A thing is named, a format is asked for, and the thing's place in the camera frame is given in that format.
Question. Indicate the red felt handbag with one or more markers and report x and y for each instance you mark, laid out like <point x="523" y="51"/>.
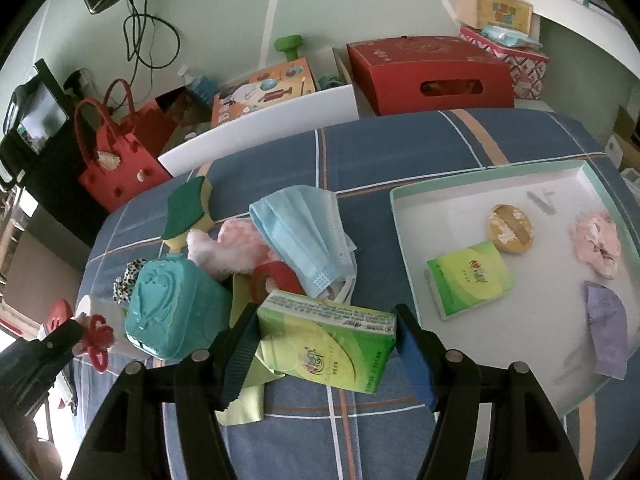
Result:
<point x="150" y="120"/>
<point x="120" y="175"/>

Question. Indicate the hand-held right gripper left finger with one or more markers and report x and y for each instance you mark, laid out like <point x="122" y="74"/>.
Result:
<point x="240" y="355"/>

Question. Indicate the green tissue packet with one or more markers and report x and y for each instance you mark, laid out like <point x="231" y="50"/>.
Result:
<point x="470" y="280"/>
<point x="325" y="345"/>

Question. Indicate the white tray with teal rim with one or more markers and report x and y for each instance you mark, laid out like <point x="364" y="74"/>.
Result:
<point x="525" y="350"/>

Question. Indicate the white board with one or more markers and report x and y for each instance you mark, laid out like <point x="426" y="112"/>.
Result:
<point x="260" y="120"/>

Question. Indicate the black tablet screen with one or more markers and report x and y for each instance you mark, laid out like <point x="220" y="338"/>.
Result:
<point x="40" y="115"/>

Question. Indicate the blue bottle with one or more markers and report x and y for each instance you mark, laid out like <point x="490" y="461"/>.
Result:
<point x="200" y="87"/>

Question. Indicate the purple cloth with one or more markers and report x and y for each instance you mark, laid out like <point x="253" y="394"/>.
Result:
<point x="607" y="330"/>

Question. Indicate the light green cloth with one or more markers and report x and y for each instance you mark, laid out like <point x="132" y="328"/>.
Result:
<point x="245" y="405"/>

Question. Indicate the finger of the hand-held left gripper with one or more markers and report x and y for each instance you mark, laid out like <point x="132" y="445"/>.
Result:
<point x="40" y="360"/>

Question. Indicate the pink cloth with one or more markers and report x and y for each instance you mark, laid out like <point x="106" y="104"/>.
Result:
<point x="597" y="245"/>

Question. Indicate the red tape roll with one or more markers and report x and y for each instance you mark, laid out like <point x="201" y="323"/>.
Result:
<point x="275" y="275"/>

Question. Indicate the tan handbag box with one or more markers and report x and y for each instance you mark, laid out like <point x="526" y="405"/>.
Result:
<point x="500" y="10"/>

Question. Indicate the green and yellow sponge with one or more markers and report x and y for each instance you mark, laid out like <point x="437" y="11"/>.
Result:
<point x="185" y="207"/>

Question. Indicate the leopard print scrunchie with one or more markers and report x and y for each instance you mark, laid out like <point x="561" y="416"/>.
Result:
<point x="127" y="275"/>

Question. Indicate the orange printed box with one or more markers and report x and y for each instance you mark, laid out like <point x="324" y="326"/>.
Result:
<point x="260" y="90"/>

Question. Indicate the red stool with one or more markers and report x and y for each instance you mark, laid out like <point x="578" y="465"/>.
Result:
<point x="60" y="312"/>

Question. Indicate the pink fluffy plush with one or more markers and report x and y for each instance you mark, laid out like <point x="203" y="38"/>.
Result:
<point x="230" y="245"/>

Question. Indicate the blue plaid blanket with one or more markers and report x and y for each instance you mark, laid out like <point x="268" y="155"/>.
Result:
<point x="375" y="160"/>

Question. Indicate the round beige powder puff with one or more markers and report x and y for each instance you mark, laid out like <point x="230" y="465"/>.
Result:
<point x="510" y="230"/>

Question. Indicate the teal plastic toy box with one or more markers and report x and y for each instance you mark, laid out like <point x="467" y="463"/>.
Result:
<point x="175" y="305"/>

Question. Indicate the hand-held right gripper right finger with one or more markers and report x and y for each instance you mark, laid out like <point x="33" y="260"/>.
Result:
<point x="415" y="355"/>

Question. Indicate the green knob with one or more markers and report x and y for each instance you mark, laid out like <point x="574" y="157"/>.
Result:
<point x="288" y="45"/>

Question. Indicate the red gift box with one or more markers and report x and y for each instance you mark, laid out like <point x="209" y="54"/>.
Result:
<point x="425" y="57"/>

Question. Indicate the light blue packet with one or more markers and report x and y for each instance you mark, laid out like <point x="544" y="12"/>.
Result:
<point x="510" y="36"/>

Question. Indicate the black cabinet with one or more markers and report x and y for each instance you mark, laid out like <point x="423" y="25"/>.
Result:
<point x="55" y="195"/>

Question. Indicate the pink patterned box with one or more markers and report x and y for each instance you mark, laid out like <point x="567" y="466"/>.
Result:
<point x="525" y="67"/>

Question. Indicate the blue face mask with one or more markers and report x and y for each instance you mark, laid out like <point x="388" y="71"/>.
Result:
<point x="300" y="230"/>

